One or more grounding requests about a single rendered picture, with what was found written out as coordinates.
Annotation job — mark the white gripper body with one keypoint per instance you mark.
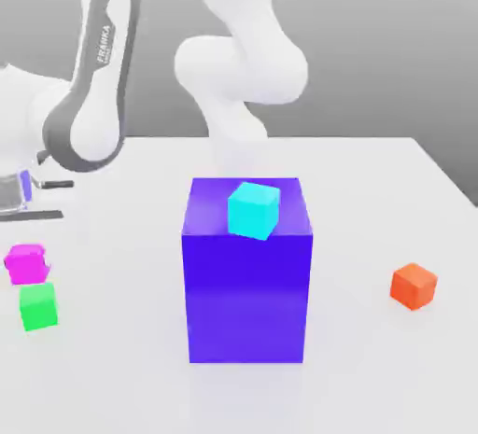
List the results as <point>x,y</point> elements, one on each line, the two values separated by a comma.
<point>26,226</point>

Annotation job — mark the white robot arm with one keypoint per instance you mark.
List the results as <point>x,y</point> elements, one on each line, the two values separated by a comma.
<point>242,68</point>

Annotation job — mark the small magenta cube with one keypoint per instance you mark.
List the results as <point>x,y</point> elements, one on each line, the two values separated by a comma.
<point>24,266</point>

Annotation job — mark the small cyan cube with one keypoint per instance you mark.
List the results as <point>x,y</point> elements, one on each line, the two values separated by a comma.
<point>252,213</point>

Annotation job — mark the large purple box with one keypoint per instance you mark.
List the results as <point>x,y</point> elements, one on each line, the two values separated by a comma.
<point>246,292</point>

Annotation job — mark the small orange cube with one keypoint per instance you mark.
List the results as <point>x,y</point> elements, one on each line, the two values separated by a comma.
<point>412,286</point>

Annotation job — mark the small green cube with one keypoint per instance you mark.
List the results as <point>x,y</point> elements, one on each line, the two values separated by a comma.
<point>38,309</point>

